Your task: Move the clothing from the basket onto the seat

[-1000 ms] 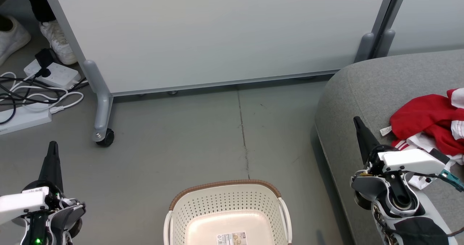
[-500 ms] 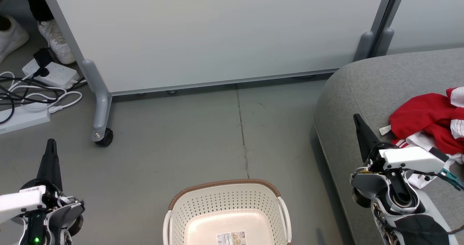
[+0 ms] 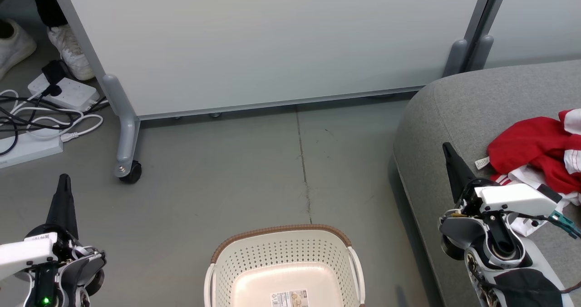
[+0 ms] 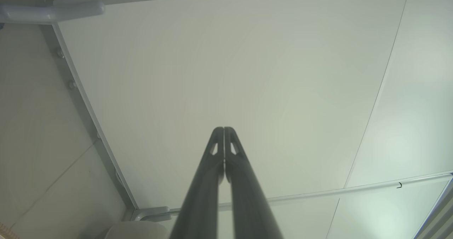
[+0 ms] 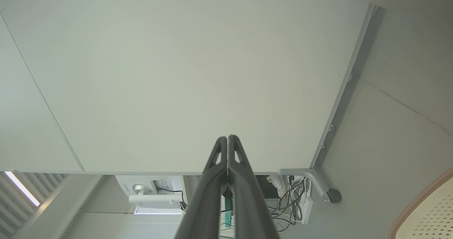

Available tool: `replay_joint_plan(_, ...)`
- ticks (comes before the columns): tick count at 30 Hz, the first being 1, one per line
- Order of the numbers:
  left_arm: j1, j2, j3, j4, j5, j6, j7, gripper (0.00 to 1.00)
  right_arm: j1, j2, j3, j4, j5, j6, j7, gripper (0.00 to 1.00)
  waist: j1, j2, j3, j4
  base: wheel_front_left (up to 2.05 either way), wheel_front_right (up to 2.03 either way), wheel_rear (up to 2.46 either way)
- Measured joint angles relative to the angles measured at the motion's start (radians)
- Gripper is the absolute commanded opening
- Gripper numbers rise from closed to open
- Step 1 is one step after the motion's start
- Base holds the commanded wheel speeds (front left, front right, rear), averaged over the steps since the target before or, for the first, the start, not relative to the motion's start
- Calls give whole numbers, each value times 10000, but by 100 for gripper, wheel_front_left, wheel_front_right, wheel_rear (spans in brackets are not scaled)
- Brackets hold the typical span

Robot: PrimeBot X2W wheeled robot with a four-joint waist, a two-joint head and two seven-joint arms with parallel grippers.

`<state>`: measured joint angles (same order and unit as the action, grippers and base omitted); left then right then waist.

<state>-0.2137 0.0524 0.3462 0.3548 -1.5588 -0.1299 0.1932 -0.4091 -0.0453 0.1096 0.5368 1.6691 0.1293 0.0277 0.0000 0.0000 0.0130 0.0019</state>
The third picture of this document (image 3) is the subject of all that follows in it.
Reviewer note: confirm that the white partition panel grey frame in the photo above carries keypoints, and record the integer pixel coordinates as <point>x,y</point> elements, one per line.
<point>535,21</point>

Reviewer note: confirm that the long white power strip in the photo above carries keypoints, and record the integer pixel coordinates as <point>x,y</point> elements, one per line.
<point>27,150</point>

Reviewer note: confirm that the cream perforated laundry basket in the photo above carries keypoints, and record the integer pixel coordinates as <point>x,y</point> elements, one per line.
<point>281,252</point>

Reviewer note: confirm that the dark trouser leg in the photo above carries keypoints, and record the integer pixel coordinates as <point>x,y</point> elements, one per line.
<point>43,0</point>

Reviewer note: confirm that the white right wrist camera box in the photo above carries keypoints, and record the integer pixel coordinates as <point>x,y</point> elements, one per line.
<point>517,198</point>

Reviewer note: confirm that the black plug adapter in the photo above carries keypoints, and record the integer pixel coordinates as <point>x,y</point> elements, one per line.
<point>55,71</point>

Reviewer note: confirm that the paper label sticker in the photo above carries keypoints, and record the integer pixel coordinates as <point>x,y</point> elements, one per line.
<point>290,299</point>

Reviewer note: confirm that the white power strip with plugs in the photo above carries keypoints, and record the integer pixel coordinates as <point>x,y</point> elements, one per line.
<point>72,93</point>

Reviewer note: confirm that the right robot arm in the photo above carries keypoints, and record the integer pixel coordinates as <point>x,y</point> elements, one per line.
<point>499,257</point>

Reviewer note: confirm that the white sneaker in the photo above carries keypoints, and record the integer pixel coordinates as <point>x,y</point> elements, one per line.
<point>72,52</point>
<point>13,43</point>

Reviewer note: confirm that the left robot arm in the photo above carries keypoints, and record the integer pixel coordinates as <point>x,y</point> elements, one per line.
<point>79,270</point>

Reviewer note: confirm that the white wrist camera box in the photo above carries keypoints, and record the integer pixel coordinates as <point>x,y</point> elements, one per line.
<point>517,198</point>
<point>25,251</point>

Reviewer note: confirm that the large white partition panel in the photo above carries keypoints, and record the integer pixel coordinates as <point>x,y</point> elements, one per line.
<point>272,39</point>

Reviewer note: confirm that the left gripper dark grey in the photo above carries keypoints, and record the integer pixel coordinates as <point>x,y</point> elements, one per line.
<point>66,243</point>

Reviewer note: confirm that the black caster wheel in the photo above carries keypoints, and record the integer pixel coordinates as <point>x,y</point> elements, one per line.
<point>132,172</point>

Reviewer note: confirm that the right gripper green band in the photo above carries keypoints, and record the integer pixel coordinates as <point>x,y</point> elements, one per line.
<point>470,202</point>

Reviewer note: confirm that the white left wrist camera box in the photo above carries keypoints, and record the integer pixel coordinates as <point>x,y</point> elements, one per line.
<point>25,251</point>

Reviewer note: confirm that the grey fabric sofa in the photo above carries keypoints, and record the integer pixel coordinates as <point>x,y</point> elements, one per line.
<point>454,116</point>

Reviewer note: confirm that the red clothing item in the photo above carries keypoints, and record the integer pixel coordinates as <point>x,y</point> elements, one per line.
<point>531,146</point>

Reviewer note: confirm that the white red striped garment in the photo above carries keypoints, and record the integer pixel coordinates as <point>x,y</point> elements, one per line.
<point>522,175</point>

